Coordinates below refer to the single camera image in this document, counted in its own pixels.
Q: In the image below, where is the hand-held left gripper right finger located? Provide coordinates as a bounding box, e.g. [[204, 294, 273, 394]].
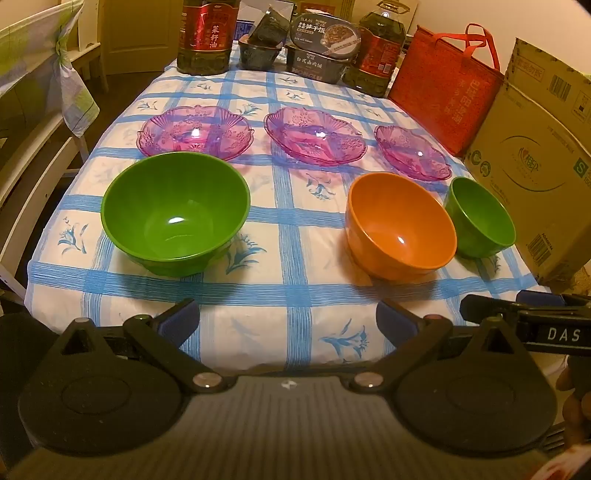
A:
[[348, 299, 537, 394]]

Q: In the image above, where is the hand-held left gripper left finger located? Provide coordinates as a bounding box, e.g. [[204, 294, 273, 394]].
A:
[[44, 298, 237, 394]]

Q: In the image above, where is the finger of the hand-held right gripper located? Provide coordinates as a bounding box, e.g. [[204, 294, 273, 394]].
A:
[[516, 289, 591, 311], [460, 294, 525, 325]]

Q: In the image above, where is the small green bowl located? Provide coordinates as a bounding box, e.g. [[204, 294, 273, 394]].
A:
[[443, 176, 516, 259]]

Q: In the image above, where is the orange bowl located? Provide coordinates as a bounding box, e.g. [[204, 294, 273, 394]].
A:
[[345, 172, 458, 281]]

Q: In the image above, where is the large green bowl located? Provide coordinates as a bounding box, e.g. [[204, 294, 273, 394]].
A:
[[100, 152, 251, 278]]

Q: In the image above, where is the pink transparent plate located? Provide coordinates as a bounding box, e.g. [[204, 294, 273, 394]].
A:
[[374, 124, 452, 182], [263, 107, 368, 166], [136, 105, 256, 162]]

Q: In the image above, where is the person's right hand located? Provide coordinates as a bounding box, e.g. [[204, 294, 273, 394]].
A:
[[555, 357, 591, 445]]

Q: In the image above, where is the large cardboard box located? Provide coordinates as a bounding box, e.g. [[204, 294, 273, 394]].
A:
[[462, 37, 591, 283]]

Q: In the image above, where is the white wooden chair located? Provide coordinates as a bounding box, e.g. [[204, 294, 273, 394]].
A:
[[0, 0, 112, 308]]

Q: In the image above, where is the red tote bag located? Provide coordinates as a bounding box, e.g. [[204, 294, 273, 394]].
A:
[[387, 23, 506, 158]]

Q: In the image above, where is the green checked chair cloth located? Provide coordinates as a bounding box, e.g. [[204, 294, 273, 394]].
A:
[[0, 0, 100, 137]]

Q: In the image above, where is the dark instant meal box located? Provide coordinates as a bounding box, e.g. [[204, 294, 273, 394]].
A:
[[285, 44, 352, 85]]

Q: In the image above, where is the oil bottle with red label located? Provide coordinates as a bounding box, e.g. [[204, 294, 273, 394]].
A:
[[342, 0, 407, 99], [177, 0, 241, 75]]

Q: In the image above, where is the dark food container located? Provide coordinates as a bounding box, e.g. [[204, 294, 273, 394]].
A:
[[238, 34, 284, 71]]

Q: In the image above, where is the wooden door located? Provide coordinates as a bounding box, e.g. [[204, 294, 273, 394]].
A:
[[99, 0, 185, 75]]

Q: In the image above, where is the instant rice box with picture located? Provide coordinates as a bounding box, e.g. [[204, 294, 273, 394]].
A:
[[288, 14, 363, 58]]

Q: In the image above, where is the small brown cardboard box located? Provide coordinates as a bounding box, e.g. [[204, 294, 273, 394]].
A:
[[298, 0, 356, 19]]

